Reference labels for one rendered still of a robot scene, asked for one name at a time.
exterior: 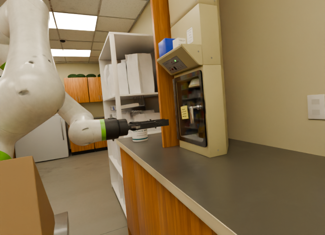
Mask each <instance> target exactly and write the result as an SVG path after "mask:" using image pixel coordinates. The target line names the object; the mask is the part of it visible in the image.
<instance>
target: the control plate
mask: <svg viewBox="0 0 325 235"><path fill-rule="evenodd" d="M175 60H176V61H175ZM171 62H172V63H171ZM162 64H163V65H164V66H165V67H166V68H167V70H168V71H169V72H170V73H175V72H177V71H180V70H182V69H185V68H187V66H186V65H185V64H184V63H183V62H182V61H181V60H180V59H179V58H178V57H177V56H175V57H173V58H171V59H170V60H168V61H166V62H164V63H162ZM181 65H182V66H181ZM174 66H175V67H176V68H177V70H175V68H174ZM179 66H180V67H179ZM172 68H173V69H174V70H172Z"/></svg>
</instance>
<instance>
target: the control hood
mask: <svg viewBox="0 0 325 235"><path fill-rule="evenodd" d="M175 56H177V57H178V58H179V59H180V60H181V61H182V62H183V63H184V64H185V65H186V66H187V68H185V69H182V70H180V71H177V72H175V73H170V72H169V71H168V70H167V68H166V67H165V66H164V65H163V64H162V63H164V62H166V61H168V60H170V59H171V58H173V57H175ZM157 62H158V63H159V64H160V65H161V66H162V67H163V68H164V69H165V70H166V71H167V72H168V73H169V74H170V75H176V74H179V73H182V72H184V71H187V70H190V69H193V68H195V67H198V66H201V65H202V64H203V59H202V46H201V45H200V44H180V45H179V46H177V47H175V48H174V49H172V50H171V51H169V52H168V53H166V54H165V55H163V56H162V57H160V58H159V59H157Z"/></svg>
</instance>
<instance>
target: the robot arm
mask: <svg viewBox="0 0 325 235"><path fill-rule="evenodd" d="M49 21H50V13H49V9H48V7H47V6H46V4H45V3H44V2H43V1H42V0H7V1H6V2H5V3H4V4H3V5H2V6H1V7H0V68H1V69H2V70H3V74H2V76H1V77H0V161H2V160H8V159H13V157H14V148H15V143H16V142H17V141H18V140H19V139H21V138H22V137H24V136H25V135H27V134H28V133H30V132H31V131H33V130H34V129H35V128H37V127H38V126H40V125H41V124H43V123H44V122H45V121H47V120H48V119H50V118H51V117H53V116H54V115H55V114H56V113H58V114H59V115H60V116H61V117H62V118H63V119H64V120H65V121H66V122H67V123H68V125H69V126H70V127H69V130H68V136H69V138H70V140H71V141H72V142H73V143H74V144H76V145H78V146H86V145H89V144H92V143H95V142H99V141H105V140H112V141H114V140H115V139H118V138H119V136H126V135H128V131H129V130H131V131H136V130H141V129H148V128H155V129H156V128H157V127H161V126H169V119H156V120H151V119H150V120H149V121H148V120H147V121H140V122H139V121H136V122H129V123H128V122H127V120H126V119H118V120H117V119H116V118H114V117H112V114H111V115H110V118H107V119H96V120H94V117H93V115H92V114H91V113H90V112H89V111H88V110H86V109H85V108H84V107H82V106H81V105H80V104H79V103H78V102H76V101H75V100H74V99H73V98H72V97H71V96H70V95H69V94H68V93H67V92H66V91H65V89H64V86H63V83H62V81H61V79H60V76H59V74H58V71H57V69H56V66H55V63H54V60H53V56H52V52H51V47H50V41H49Z"/></svg>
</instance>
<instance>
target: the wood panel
mask: <svg viewBox="0 0 325 235"><path fill-rule="evenodd" d="M150 5H151V17H152V28H153V40H154V51H155V62H156V74H157V85H158V97H159V108H160V119H169V126H161V131H162V146H163V148H165V147H172V146H178V145H180V143H179V139H177V127H176V115H175V103H174V91H173V79H174V75H170V74H169V73H168V72H167V71H166V70H165V69H164V68H163V67H162V66H161V65H160V64H159V63H158V62H157V59H159V58H160V56H159V43H160V42H161V41H162V40H163V39H164V38H171V27H170V14H169V3H168V0H150Z"/></svg>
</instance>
